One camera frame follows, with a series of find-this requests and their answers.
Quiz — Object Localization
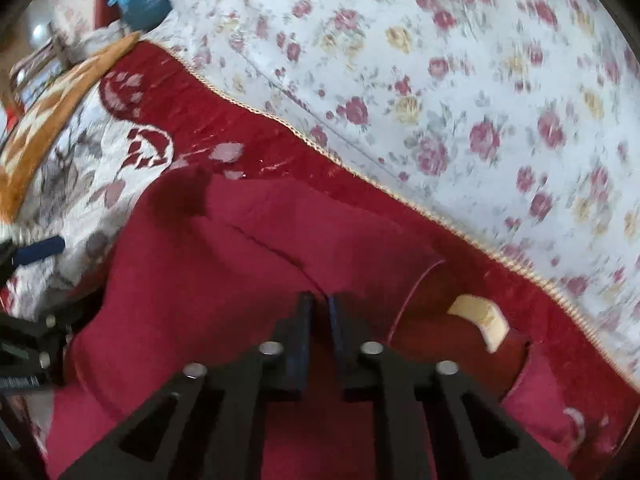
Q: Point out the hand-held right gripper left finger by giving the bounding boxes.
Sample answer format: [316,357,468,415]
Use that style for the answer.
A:
[59,291,316,480]

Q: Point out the white floral bed sheet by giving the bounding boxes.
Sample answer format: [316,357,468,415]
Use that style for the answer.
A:
[144,0,640,386]

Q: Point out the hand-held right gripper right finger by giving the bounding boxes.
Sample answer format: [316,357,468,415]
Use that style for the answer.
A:
[326,293,577,480]

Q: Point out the red and white patterned blanket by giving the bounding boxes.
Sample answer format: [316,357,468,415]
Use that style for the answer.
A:
[0,40,640,480]

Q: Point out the red-bordered floral cloth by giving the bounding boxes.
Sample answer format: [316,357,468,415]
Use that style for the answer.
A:
[47,0,126,41]

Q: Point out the orange patterned cloth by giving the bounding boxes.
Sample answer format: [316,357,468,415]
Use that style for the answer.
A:
[0,31,142,224]

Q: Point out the red fleece garment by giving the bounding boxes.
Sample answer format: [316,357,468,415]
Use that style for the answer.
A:
[45,166,583,480]

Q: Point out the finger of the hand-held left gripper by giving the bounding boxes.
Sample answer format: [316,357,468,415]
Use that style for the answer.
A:
[0,235,67,287]

